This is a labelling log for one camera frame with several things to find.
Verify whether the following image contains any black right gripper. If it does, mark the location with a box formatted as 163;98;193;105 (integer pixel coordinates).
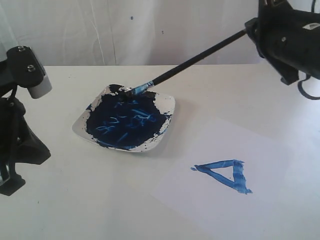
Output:
244;0;320;86

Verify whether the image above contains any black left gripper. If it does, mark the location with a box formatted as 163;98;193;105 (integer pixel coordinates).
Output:
0;86;51;197

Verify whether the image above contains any white plate with blue paint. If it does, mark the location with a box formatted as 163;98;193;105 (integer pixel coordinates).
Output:
72;84;176;153

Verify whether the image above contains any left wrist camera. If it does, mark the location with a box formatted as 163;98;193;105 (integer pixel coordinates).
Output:
0;45;52;99

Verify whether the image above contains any black paintbrush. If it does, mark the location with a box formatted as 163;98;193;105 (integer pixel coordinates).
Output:
124;29;246;98

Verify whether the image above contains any white paper sheet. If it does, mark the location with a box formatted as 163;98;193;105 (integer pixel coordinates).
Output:
152;119;320;240

